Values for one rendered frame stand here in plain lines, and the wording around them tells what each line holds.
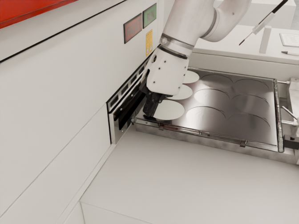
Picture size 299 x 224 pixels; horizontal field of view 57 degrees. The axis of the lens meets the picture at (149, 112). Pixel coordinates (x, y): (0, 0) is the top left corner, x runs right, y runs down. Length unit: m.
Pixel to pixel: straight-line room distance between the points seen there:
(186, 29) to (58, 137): 0.36
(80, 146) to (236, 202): 0.35
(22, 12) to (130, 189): 0.44
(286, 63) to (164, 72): 0.48
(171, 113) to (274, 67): 0.42
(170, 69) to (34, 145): 0.36
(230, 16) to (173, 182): 0.40
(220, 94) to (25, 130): 0.58
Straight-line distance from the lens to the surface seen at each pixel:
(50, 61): 0.45
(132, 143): 0.75
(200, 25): 0.65
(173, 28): 0.64
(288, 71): 1.02
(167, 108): 0.75
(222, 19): 0.69
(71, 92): 0.51
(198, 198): 0.63
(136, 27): 0.75
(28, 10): 0.34
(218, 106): 0.78
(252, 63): 1.00
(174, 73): 0.67
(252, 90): 0.89
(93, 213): 0.65
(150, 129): 0.77
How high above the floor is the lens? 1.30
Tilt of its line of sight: 33 degrees down
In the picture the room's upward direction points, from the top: straight up
